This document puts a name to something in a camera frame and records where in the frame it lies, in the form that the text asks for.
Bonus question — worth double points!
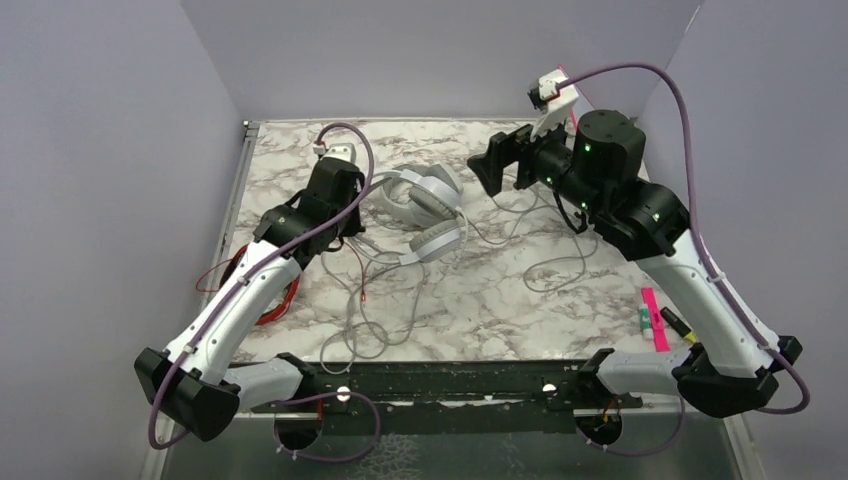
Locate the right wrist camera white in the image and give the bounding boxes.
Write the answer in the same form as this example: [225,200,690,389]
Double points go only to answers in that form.
[528,66,569,141]

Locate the red headphones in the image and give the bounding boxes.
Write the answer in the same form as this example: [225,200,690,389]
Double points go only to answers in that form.
[218,245,301,326]

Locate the purple cable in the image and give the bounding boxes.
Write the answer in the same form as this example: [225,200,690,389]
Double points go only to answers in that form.
[146,122,382,464]
[556,62,811,458]

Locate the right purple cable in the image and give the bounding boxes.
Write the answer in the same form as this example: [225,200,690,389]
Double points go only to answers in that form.
[556,62,811,458]

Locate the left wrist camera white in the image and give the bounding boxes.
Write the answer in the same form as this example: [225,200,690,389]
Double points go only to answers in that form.
[312,142,357,164]

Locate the pink highlighter marker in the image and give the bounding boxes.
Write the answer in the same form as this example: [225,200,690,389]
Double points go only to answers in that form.
[641,287,671,352]

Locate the grey cable with usb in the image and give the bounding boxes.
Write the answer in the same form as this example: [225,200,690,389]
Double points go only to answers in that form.
[319,245,439,376]

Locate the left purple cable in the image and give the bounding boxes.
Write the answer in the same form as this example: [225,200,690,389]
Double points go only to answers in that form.
[146,122,382,464]

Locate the white green marker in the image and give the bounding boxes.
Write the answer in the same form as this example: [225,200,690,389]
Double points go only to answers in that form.
[639,304,654,341]

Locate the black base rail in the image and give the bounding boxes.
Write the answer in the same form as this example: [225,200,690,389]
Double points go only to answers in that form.
[250,360,642,436]

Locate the black yellow marker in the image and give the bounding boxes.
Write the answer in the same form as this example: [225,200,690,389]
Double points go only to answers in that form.
[660,307,697,344]

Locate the pink-framed whiteboard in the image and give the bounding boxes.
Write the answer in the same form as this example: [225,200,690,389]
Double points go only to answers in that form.
[559,84,581,133]

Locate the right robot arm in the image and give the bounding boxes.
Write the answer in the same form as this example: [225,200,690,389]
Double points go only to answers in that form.
[467,110,802,418]

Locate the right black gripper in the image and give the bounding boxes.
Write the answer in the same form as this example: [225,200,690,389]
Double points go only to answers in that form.
[468,105,605,217]

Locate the white gaming headset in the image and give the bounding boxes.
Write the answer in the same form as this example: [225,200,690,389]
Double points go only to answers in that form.
[375,162,467,266]

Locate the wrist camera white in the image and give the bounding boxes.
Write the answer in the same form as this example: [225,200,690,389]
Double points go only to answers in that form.
[528,66,569,141]
[312,142,357,164]

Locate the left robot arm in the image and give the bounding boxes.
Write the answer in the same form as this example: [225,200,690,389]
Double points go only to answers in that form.
[134,154,374,441]

